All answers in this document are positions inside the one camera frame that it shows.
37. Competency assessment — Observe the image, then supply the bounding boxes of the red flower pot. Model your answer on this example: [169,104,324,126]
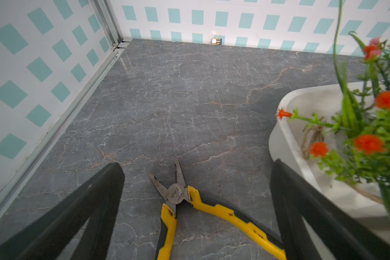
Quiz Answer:
[276,0,390,241]

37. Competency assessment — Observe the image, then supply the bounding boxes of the white plastic storage box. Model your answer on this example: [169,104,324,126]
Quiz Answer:
[268,81,390,251]

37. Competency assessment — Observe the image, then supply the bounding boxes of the small brass fitting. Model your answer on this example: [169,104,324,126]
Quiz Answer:
[211,38,222,46]

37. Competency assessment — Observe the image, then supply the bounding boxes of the yellow handled pliers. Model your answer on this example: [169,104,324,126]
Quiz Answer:
[147,156,287,260]

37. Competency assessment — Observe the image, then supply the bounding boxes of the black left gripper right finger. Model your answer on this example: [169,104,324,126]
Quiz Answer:
[270,159,390,260]

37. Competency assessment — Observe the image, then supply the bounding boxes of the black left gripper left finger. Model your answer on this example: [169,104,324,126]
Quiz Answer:
[0,162,125,260]

